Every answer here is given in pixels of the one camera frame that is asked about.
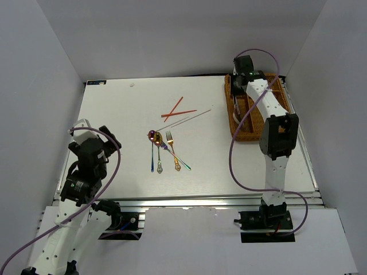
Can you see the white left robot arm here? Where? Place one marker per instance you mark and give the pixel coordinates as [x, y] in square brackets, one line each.
[80, 221]

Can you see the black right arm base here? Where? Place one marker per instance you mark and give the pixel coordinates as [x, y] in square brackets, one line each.
[269, 224]

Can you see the silver chopstick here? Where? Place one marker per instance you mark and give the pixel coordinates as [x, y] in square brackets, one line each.
[195, 116]
[177, 123]

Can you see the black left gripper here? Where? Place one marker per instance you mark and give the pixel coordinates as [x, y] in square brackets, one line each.
[111, 146]

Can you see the purple iridescent spoon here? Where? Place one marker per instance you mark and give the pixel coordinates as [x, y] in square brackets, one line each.
[151, 135]

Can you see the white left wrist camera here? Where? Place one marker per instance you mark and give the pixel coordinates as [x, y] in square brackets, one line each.
[82, 135]

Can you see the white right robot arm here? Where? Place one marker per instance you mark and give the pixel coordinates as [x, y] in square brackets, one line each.
[278, 137]

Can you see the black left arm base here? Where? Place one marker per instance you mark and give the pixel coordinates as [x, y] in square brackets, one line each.
[123, 224]

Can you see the gold ornate rainbow spoon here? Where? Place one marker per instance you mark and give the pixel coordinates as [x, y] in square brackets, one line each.
[157, 142]

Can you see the woven wicker cutlery tray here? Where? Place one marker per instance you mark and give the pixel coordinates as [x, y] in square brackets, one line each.
[252, 128]

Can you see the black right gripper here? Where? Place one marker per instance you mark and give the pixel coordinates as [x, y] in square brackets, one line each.
[234, 91]

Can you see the blue table label sticker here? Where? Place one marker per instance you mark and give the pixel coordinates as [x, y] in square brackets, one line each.
[96, 82]

